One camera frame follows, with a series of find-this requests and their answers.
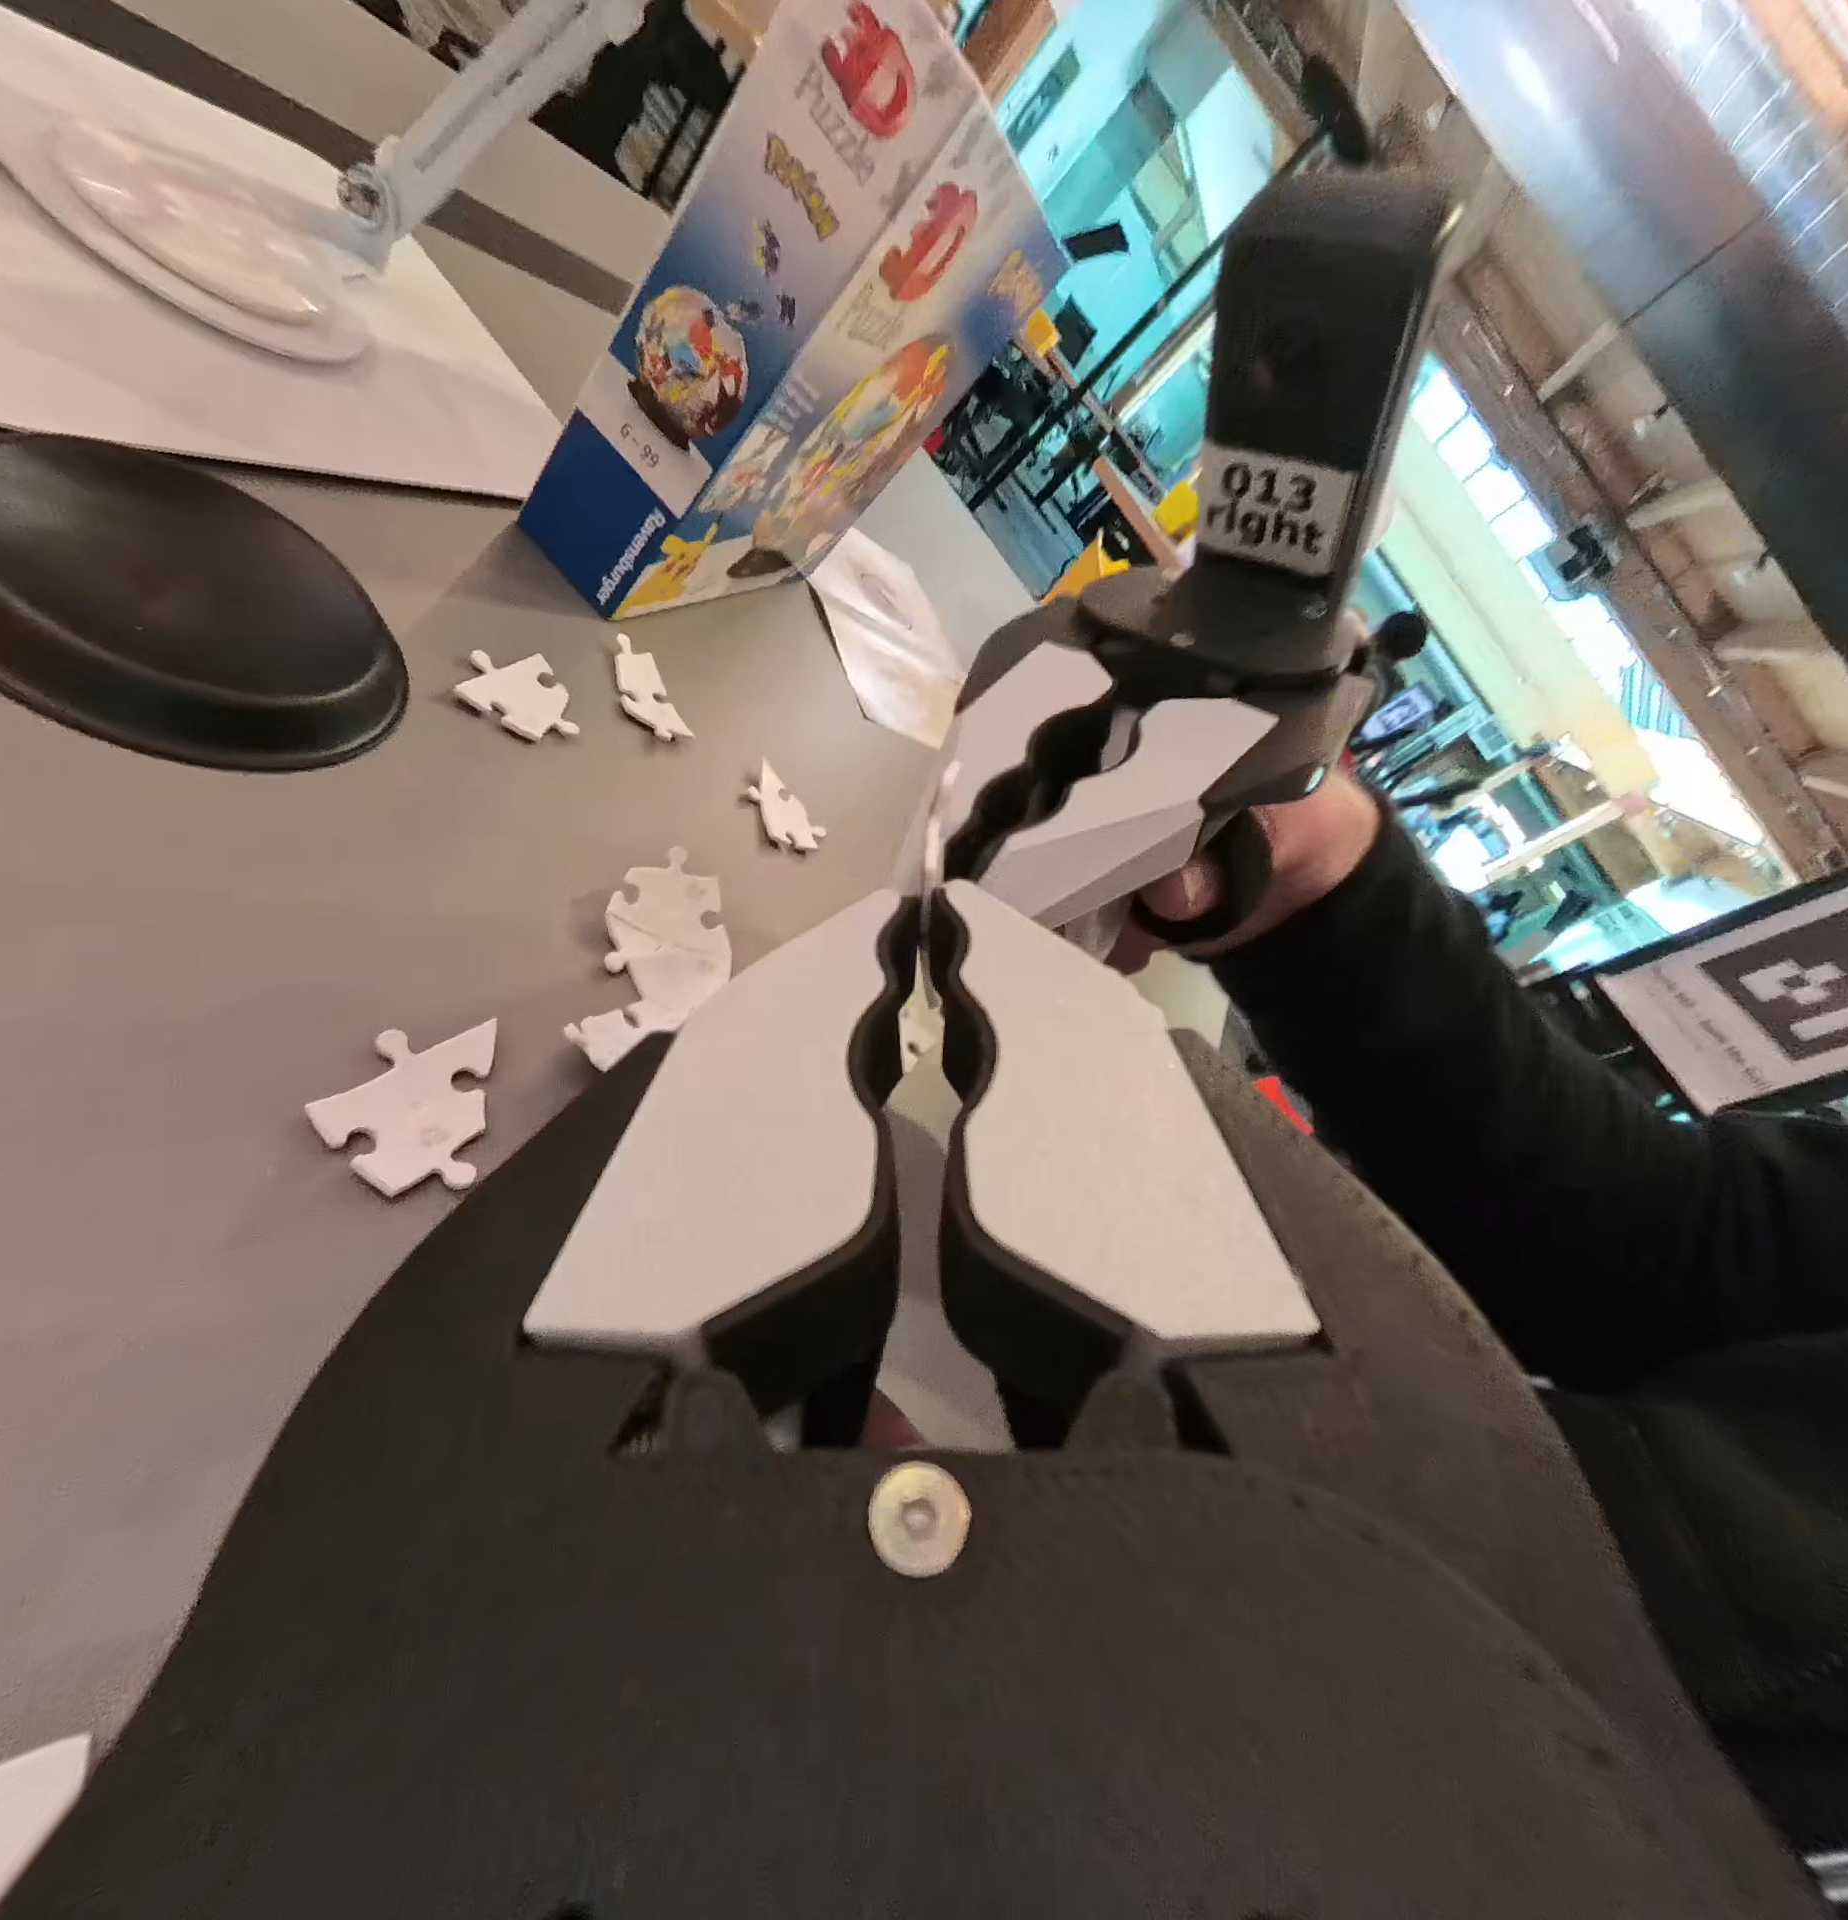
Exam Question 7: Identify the yellow plastic bin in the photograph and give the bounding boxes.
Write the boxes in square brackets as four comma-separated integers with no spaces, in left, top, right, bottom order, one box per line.
[1042,481,1208,605]

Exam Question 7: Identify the person's right forearm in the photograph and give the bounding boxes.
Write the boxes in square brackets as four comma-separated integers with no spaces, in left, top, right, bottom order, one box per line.
[1209,809,1848,1388]

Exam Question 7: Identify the white puzzle pieces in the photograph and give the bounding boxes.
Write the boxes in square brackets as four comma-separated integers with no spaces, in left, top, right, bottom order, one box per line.
[0,633,833,1920]

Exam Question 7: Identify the person's right hand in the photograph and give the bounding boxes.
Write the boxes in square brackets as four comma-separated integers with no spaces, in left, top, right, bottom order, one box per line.
[1108,770,1388,968]

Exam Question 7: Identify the printed marker tag board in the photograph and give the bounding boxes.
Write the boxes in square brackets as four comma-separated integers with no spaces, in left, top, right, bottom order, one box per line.
[1592,899,1848,1118]

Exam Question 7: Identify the white jointed lamp arm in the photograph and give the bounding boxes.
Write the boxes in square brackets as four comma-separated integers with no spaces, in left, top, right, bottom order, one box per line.
[336,0,656,273]

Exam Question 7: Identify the black round stand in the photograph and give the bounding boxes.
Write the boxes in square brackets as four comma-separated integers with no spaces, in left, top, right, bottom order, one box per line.
[0,435,411,771]

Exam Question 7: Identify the colourful cardboard puzzle box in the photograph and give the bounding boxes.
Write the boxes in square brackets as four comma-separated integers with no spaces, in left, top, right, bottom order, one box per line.
[520,0,1077,620]

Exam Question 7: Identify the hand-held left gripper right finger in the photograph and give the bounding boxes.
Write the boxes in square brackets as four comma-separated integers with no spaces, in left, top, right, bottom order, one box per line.
[931,884,1324,1370]

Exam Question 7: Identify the partly built white puzzle ball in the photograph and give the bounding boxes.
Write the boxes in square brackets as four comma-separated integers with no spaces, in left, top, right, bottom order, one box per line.
[892,763,970,1083]

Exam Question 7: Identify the white rounded flat pad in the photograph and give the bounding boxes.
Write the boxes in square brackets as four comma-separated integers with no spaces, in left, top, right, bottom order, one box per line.
[0,0,567,502]

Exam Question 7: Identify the white printed instruction sheet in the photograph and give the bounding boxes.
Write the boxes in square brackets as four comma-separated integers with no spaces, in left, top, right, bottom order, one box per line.
[806,525,970,748]

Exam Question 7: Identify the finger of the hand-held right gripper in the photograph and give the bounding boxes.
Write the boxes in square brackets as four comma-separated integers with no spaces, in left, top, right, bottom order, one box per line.
[972,694,1286,934]
[924,645,1152,890]

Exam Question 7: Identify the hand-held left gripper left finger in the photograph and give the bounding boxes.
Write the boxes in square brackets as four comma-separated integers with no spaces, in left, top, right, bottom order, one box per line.
[521,888,918,1370]

